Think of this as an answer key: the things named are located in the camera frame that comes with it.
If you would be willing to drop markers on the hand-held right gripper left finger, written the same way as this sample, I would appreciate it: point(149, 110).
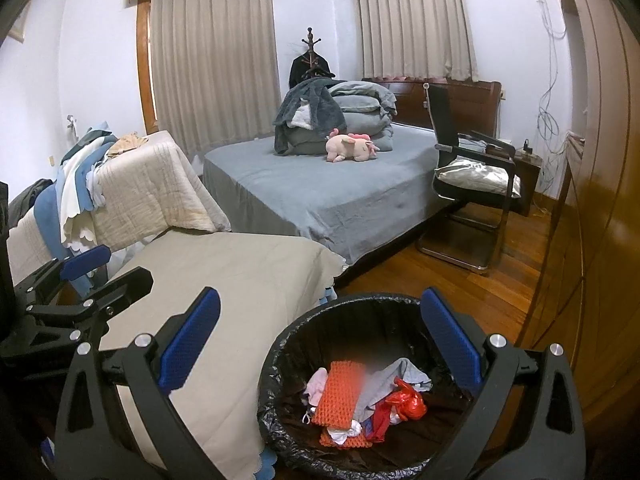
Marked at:
point(192, 340)

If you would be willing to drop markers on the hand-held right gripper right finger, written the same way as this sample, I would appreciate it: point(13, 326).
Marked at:
point(450, 335)

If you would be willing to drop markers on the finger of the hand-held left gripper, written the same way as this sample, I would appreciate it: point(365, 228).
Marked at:
point(125, 285)
point(85, 261)

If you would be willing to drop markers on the red plastic bag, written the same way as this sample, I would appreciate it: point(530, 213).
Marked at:
point(407, 402)

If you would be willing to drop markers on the grey knit cloth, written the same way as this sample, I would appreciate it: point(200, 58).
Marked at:
point(380, 385)

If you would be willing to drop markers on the black lined waste bin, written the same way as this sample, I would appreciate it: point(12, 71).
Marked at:
point(285, 360)

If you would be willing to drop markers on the red knit glove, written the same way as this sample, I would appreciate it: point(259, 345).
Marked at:
point(382, 420)

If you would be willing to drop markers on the orange mesh pad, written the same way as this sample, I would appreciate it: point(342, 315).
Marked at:
point(340, 390)

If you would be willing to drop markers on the white cloth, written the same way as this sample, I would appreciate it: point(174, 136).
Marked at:
point(345, 432)

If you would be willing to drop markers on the cream scalloped cloth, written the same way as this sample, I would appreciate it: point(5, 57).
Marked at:
point(75, 210)

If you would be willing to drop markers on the dark blue cloth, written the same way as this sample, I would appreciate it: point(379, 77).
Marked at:
point(47, 220)

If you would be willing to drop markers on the black garment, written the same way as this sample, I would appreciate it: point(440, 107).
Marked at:
point(27, 200)

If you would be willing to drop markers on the beige quilt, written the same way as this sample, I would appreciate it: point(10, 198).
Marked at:
point(150, 190)

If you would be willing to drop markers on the tan crumpled cloth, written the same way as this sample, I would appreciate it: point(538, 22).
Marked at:
point(125, 145)

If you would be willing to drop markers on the silver cushion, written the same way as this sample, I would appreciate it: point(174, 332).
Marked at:
point(475, 175)

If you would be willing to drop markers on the dark wooden nightstand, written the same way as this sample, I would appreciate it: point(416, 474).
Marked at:
point(527, 180)

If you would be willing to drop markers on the bed with grey sheet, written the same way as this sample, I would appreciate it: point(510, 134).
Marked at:
point(310, 195)

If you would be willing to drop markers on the pink plush toy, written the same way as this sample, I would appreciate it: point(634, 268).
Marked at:
point(350, 147)

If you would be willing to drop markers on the black metal chair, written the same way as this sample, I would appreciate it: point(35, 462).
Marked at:
point(445, 120)

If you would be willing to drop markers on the dark grey pillow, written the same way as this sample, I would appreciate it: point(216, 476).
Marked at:
point(305, 142)

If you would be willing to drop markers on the wooden wardrobe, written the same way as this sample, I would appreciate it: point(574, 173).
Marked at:
point(600, 160)

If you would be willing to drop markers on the wooden headboard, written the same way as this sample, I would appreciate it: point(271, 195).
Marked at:
point(475, 105)

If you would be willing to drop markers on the wide beige curtain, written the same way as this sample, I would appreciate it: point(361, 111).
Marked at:
point(215, 70)

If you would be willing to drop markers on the grey folded duvet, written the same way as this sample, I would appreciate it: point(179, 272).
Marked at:
point(365, 105)

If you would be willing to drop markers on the dark grey fleece blanket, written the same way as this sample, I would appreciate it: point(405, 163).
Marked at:
point(315, 97)

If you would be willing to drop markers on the dark hanging jacket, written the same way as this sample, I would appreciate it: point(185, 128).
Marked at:
point(305, 67)

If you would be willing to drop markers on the wooden coat rack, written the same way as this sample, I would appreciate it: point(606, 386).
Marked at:
point(310, 42)

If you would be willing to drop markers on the narrow beige curtain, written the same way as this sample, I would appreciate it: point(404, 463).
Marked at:
point(415, 25)

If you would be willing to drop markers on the white wall hook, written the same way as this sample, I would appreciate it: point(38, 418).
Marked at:
point(72, 127)

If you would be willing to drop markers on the wooden window frame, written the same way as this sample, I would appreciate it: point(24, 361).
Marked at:
point(142, 70)

